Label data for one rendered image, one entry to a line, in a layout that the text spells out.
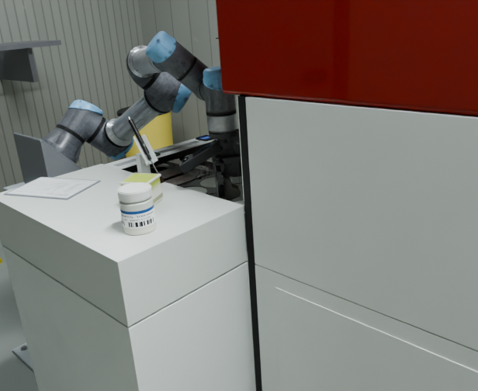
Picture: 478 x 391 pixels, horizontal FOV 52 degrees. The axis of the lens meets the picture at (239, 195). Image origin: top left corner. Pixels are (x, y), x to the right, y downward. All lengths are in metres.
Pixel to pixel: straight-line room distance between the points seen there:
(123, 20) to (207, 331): 3.73
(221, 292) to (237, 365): 0.23
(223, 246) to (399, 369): 0.45
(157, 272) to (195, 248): 0.10
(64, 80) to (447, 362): 3.77
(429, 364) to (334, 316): 0.21
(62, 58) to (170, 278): 3.40
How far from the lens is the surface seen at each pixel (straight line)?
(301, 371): 1.26
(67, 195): 1.37
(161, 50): 1.25
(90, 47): 4.44
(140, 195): 1.02
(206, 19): 4.08
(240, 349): 1.31
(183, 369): 1.19
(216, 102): 1.20
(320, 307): 1.11
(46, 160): 1.85
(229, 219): 1.13
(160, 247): 1.01
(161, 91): 1.65
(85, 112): 1.94
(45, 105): 4.25
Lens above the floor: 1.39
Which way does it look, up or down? 20 degrees down
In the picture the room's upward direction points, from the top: 4 degrees counter-clockwise
